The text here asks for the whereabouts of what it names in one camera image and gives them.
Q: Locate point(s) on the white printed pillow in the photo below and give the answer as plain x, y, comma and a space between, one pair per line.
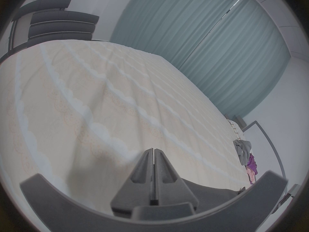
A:
237, 130

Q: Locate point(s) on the purple garment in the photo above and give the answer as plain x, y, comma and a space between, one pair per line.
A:
252, 164

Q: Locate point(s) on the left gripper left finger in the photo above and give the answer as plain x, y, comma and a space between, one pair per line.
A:
140, 190

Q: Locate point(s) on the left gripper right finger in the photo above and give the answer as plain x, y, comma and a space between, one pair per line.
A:
169, 190

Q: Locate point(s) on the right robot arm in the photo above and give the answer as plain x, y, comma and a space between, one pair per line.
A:
293, 191

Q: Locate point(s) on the black chest of drawers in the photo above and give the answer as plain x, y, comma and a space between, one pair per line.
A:
62, 25

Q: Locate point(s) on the grey garment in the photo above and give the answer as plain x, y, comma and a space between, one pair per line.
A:
242, 150

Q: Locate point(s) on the bed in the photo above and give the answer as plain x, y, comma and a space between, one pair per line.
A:
96, 105

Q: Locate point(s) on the blue-green curtain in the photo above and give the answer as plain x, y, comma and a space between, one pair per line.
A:
169, 25
241, 69

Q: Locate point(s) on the pink garment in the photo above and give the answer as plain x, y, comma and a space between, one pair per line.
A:
251, 175

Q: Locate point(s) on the black T-shirt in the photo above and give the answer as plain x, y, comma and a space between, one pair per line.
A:
212, 194

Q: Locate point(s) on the grey bedside table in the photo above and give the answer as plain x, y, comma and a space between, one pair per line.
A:
239, 121

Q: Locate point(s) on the black dressing table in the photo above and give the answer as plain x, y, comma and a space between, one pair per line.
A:
48, 2

